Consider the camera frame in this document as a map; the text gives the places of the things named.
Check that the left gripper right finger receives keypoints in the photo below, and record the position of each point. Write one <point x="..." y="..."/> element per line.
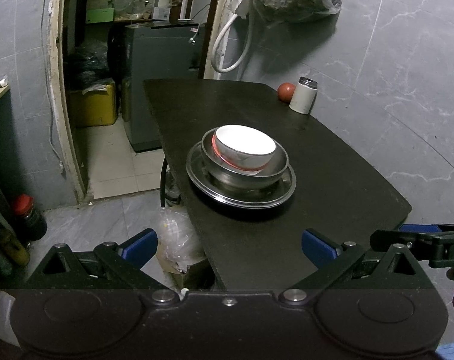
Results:
<point x="387" y="265"/>

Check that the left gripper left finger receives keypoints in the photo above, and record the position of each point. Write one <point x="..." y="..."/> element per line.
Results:
<point x="109" y="266"/>

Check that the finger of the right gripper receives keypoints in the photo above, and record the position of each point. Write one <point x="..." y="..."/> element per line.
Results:
<point x="419" y="228"/>

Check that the steel plate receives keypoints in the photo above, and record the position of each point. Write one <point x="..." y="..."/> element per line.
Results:
<point x="253" y="199"/>

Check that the steel bowl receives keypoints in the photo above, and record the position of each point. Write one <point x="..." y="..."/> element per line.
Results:
<point x="278" y="167"/>

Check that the white bowl red rim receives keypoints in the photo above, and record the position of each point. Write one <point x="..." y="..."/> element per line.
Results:
<point x="243" y="148"/>

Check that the black table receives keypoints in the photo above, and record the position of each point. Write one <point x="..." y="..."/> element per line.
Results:
<point x="250" y="224"/>

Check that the crumpled plastic bag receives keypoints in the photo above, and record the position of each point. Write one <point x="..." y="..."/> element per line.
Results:
<point x="179" y="245"/>

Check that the dark bottle red cap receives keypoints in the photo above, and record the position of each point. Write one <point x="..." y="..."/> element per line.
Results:
<point x="32" y="224"/>

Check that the white steel thermos flask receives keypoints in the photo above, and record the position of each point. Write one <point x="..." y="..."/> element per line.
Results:
<point x="304" y="96"/>

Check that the yellow plastic container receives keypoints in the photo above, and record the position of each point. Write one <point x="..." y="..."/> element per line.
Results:
<point x="95" y="105"/>

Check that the red ball lid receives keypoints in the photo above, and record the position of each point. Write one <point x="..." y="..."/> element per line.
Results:
<point x="285" y="92"/>

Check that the dark grey cabinet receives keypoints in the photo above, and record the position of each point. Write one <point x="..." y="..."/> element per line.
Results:
<point x="155" y="53"/>

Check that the green box on shelf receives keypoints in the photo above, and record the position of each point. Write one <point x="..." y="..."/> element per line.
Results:
<point x="101" y="15"/>

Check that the white door frame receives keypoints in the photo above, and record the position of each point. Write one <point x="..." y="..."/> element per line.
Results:
<point x="58" y="98"/>

